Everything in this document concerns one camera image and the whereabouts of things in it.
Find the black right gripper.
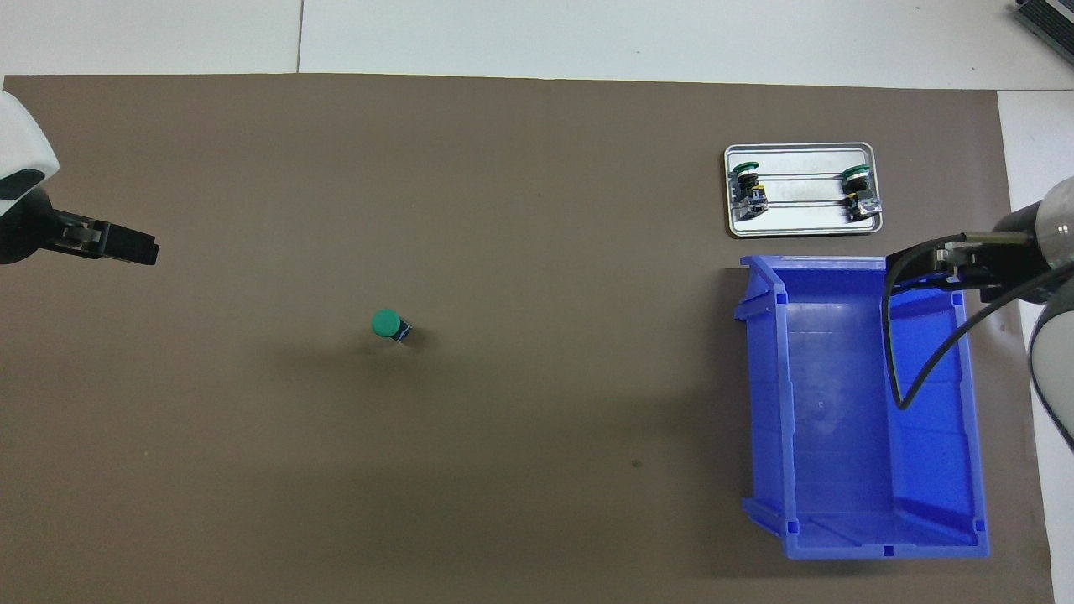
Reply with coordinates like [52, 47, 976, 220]
[887, 208, 1060, 305]

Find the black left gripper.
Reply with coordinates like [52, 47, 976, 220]
[0, 189, 159, 265]

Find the green push button switch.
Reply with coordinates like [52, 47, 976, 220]
[370, 308, 414, 344]
[730, 160, 770, 221]
[841, 165, 882, 222]

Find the silver metal tray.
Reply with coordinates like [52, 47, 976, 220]
[723, 142, 884, 238]

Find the blue plastic storage bin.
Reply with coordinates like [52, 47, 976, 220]
[733, 254, 991, 561]

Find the dark ribbed device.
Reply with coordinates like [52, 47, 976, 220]
[1011, 0, 1074, 43]

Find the brown table mat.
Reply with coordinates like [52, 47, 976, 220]
[0, 74, 1056, 604]

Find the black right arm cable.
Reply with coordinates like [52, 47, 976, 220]
[883, 232, 1074, 412]

